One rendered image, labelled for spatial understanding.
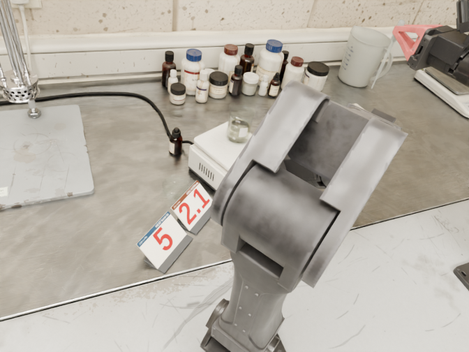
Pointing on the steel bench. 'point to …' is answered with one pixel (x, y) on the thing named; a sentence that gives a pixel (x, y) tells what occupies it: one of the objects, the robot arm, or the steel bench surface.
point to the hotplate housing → (205, 167)
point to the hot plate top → (218, 146)
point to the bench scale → (445, 89)
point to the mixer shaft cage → (24, 75)
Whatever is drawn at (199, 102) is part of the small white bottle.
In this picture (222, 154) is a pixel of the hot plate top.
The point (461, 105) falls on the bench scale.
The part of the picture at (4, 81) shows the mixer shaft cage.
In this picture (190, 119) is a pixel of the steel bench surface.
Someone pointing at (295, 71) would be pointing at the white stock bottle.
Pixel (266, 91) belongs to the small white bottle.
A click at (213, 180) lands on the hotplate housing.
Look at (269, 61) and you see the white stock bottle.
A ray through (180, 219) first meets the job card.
